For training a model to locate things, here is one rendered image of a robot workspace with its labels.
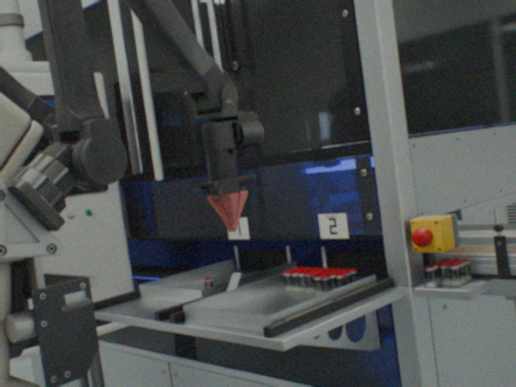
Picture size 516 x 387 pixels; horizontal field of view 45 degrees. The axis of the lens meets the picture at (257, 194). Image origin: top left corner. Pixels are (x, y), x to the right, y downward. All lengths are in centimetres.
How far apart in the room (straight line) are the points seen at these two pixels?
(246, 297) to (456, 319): 51
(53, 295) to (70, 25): 42
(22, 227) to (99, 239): 113
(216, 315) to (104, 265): 83
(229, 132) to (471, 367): 89
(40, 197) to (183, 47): 38
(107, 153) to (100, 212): 109
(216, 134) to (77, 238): 95
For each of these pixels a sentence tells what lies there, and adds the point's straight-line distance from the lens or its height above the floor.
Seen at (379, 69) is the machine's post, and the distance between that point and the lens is 141.
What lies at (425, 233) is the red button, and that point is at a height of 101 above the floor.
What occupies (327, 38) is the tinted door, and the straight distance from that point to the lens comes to 151.
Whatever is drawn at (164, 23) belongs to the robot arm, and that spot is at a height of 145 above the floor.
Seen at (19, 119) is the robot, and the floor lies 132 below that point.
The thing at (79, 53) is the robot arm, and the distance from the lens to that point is 98.
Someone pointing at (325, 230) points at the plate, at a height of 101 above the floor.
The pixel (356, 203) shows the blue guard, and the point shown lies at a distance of 146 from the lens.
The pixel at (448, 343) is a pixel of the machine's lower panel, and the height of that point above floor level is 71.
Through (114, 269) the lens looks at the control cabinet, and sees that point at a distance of 207.
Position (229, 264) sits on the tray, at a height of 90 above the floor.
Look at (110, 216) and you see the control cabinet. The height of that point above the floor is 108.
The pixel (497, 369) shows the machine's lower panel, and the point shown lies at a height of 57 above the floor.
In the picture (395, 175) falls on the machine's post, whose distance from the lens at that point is 139.
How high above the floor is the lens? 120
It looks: 3 degrees down
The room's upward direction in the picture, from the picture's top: 8 degrees counter-clockwise
